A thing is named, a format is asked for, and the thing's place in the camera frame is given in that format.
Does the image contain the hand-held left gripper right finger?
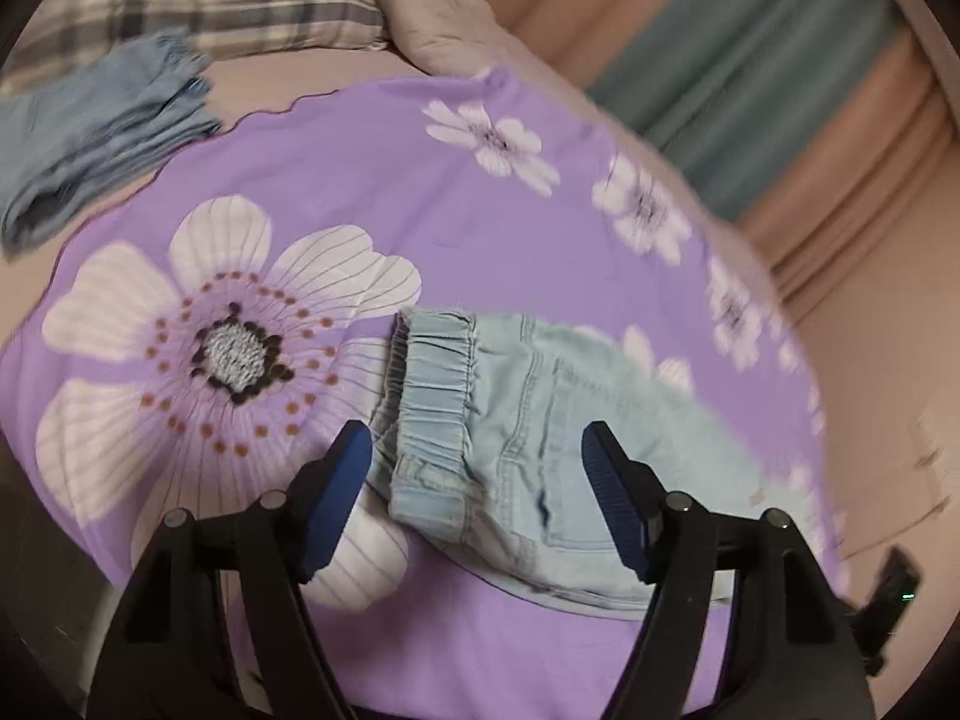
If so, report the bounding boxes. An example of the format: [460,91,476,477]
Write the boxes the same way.
[581,421,875,720]

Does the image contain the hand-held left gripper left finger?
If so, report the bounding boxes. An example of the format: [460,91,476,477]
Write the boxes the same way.
[85,420,374,720]

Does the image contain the light blue denim pants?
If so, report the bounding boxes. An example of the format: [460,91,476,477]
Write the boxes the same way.
[373,307,758,620]

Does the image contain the folded blue pants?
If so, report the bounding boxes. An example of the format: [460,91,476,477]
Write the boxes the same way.
[0,28,226,252]

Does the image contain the purple floral blanket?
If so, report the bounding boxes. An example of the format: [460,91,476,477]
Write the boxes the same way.
[0,64,852,720]

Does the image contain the pink curtain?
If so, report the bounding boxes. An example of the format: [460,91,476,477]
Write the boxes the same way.
[735,30,960,323]
[442,0,751,83]

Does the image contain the teal curtain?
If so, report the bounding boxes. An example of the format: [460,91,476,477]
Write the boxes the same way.
[585,0,901,218]

